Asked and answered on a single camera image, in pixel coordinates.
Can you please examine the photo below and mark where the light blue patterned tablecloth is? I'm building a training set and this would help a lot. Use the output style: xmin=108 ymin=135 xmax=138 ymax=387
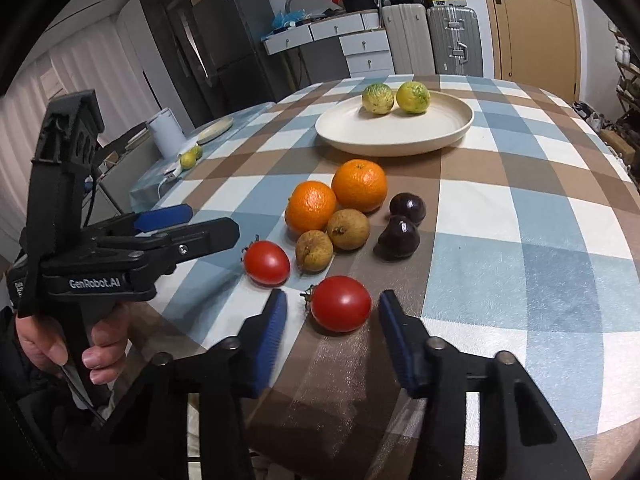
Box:
xmin=129 ymin=101 xmax=277 ymax=211

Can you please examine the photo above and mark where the white desk with drawers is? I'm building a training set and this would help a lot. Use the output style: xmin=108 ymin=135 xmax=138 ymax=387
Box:
xmin=263 ymin=10 xmax=396 ymax=81

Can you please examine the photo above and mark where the green yellow citrus fruit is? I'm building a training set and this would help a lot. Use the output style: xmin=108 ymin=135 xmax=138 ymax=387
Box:
xmin=396 ymin=81 xmax=431 ymax=114
xmin=362 ymin=83 xmax=396 ymax=114

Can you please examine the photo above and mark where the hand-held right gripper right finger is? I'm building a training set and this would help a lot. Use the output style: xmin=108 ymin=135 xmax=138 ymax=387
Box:
xmin=378 ymin=290 xmax=593 ymax=480

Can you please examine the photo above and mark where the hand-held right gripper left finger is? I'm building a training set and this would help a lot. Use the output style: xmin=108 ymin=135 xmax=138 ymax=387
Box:
xmin=65 ymin=288 xmax=289 ymax=480

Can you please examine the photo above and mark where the white curtain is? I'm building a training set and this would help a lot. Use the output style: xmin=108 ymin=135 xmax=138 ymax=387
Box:
xmin=0 ymin=35 xmax=148 ymax=251

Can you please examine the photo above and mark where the dark grey refrigerator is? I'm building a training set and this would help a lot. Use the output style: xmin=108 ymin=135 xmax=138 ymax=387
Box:
xmin=192 ymin=0 xmax=278 ymax=106

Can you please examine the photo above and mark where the silver hard suitcase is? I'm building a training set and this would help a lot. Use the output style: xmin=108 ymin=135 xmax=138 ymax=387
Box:
xmin=426 ymin=5 xmax=485 ymax=77

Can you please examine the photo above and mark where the wooden door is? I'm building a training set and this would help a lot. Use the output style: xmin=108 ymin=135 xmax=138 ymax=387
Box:
xmin=475 ymin=0 xmax=583 ymax=103

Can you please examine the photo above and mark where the person's left hand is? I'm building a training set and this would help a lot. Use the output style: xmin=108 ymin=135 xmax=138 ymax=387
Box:
xmin=15 ymin=304 xmax=132 ymax=386

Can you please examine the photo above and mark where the dark tall wardrobe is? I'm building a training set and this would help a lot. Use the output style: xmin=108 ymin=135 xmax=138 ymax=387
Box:
xmin=137 ymin=0 xmax=217 ymax=128

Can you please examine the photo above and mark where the large cream round plate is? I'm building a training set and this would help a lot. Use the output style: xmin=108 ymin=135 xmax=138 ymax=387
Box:
xmin=314 ymin=91 xmax=475 ymax=157

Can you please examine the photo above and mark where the blue plastic bag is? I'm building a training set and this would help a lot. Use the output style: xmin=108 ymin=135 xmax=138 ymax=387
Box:
xmin=271 ymin=9 xmax=307 ymax=30

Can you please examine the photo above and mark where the small cream plate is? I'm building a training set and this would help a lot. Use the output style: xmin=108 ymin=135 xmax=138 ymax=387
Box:
xmin=196 ymin=116 xmax=235 ymax=144

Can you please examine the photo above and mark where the red tomato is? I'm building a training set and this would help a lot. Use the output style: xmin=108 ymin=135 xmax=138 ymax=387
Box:
xmin=301 ymin=275 xmax=373 ymax=334
xmin=242 ymin=235 xmax=291 ymax=288

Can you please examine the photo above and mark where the wooden shoe rack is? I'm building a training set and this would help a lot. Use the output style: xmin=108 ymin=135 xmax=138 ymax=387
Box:
xmin=606 ymin=20 xmax=640 ymax=128

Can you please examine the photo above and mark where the small cardboard box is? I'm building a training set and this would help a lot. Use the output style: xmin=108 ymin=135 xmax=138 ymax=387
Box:
xmin=599 ymin=129 xmax=628 ymax=161

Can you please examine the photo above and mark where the brown longan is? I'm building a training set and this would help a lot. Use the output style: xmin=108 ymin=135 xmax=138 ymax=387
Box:
xmin=295 ymin=230 xmax=334 ymax=274
xmin=327 ymin=209 xmax=371 ymax=252

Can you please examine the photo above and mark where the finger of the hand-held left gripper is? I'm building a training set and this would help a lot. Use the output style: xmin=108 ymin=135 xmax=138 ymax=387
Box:
xmin=97 ymin=217 xmax=241 ymax=281
xmin=99 ymin=204 xmax=194 ymax=236

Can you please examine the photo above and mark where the white charger with cable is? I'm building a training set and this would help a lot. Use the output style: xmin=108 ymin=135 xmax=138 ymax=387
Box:
xmin=157 ymin=162 xmax=187 ymax=196

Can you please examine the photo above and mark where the white ribbed suitcase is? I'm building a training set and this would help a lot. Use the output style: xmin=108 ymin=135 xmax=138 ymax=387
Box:
xmin=380 ymin=2 xmax=436 ymax=77

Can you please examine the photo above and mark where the dark purple plum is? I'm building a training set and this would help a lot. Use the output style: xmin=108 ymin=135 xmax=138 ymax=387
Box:
xmin=376 ymin=215 xmax=421 ymax=261
xmin=389 ymin=192 xmax=427 ymax=226

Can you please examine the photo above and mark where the scattered pile of shoes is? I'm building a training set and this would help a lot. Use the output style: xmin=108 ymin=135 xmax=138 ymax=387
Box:
xmin=572 ymin=101 xmax=608 ymax=133

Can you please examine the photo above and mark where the grey metal folding chair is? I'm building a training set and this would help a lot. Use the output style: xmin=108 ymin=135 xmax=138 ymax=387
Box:
xmin=90 ymin=129 xmax=151 ymax=217

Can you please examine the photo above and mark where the orange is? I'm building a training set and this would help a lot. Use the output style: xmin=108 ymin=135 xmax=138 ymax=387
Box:
xmin=284 ymin=180 xmax=338 ymax=236
xmin=331 ymin=158 xmax=389 ymax=213

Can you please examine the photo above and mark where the white cylindrical canister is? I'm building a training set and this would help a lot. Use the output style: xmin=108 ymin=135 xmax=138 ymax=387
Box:
xmin=146 ymin=108 xmax=187 ymax=157

